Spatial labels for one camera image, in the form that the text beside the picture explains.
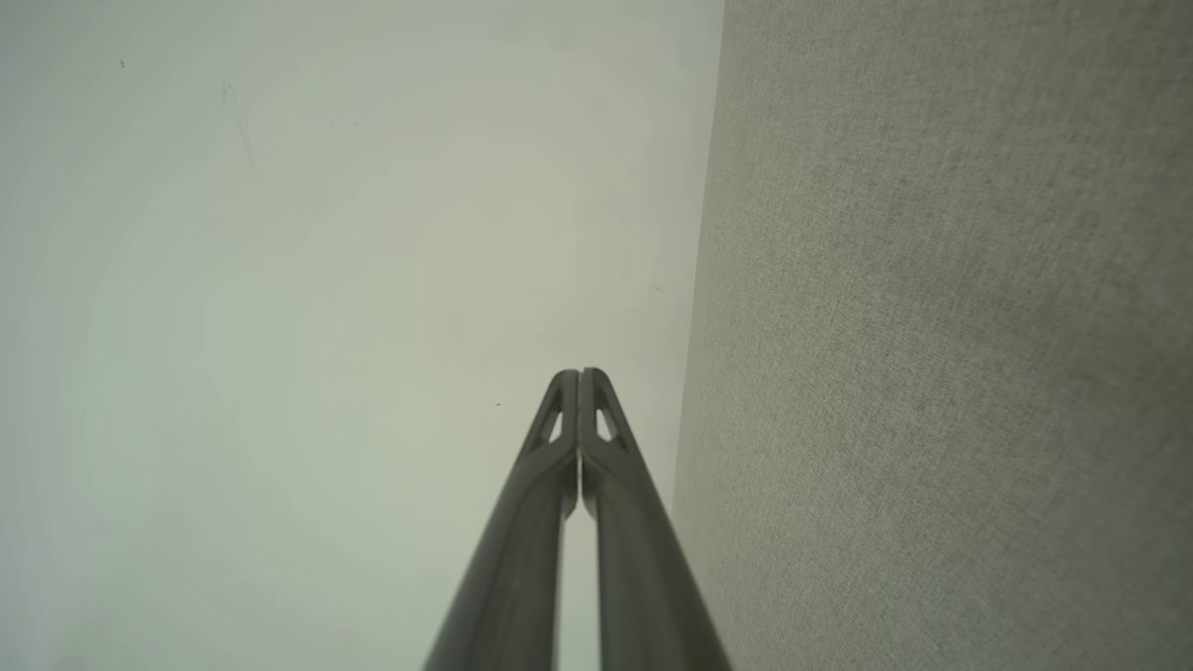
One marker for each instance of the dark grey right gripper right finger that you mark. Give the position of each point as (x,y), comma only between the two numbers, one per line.
(643,578)

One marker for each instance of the grey fabric panel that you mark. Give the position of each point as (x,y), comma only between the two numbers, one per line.
(932,326)

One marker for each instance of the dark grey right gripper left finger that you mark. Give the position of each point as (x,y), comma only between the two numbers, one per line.
(522,559)

